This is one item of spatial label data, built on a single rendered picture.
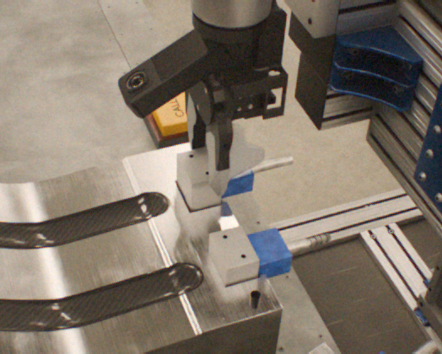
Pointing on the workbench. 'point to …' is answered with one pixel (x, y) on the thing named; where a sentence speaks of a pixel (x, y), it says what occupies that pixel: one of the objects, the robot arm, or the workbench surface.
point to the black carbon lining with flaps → (54, 231)
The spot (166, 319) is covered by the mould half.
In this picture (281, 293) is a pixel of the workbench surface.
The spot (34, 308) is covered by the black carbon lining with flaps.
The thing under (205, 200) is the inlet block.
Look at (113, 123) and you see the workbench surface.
